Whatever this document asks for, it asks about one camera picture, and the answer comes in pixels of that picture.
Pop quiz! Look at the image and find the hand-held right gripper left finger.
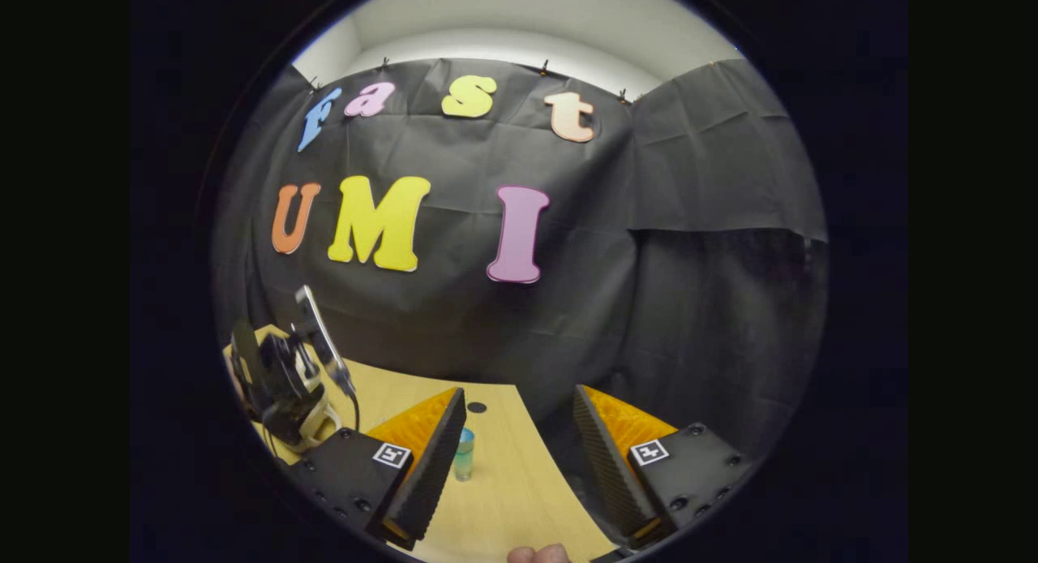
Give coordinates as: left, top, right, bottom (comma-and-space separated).
288, 387, 468, 551

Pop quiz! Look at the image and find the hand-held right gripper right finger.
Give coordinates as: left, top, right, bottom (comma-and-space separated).
573, 385, 753, 549

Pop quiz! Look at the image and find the teal clear bottle blue cap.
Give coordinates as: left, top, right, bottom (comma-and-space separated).
453, 428, 475, 483

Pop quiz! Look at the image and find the black backdrop cloth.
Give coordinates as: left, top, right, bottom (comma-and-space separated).
212, 58, 830, 499

